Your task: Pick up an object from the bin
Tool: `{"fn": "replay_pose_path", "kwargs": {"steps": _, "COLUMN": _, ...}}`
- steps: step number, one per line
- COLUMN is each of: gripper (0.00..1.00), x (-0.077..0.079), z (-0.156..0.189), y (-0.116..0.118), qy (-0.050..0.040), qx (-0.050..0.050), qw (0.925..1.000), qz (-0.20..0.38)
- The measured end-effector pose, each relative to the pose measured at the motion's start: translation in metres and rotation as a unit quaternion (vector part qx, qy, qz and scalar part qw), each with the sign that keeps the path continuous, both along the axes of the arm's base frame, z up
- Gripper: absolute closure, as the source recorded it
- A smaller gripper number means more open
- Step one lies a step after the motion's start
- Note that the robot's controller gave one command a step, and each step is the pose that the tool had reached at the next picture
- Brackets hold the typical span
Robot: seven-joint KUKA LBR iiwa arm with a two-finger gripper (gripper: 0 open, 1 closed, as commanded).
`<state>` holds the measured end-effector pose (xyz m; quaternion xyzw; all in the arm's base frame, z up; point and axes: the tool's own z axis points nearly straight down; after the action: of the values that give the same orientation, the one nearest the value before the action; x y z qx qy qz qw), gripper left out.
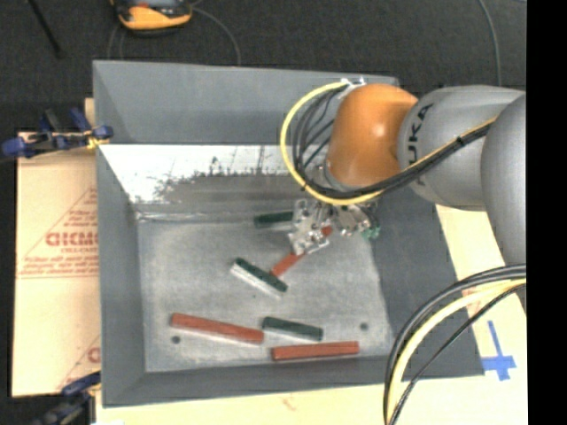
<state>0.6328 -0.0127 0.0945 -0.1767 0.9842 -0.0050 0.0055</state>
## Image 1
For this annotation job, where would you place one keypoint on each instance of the brown cardboard board red print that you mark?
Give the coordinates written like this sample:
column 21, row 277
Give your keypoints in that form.
column 53, row 326

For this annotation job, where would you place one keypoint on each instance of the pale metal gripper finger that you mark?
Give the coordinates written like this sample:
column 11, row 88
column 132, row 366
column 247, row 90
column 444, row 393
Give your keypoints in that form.
column 297, row 241
column 320, row 239

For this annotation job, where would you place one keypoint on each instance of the grey metal bin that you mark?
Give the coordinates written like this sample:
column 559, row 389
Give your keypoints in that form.
column 199, row 246

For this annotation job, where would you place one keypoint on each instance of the dark green flat block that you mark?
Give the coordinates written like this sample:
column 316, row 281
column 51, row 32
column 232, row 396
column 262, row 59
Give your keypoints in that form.
column 292, row 328
column 274, row 218
column 261, row 275

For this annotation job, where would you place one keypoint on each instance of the red-brown flat block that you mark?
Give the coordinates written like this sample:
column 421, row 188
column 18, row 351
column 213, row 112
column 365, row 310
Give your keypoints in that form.
column 315, row 350
column 285, row 264
column 217, row 327

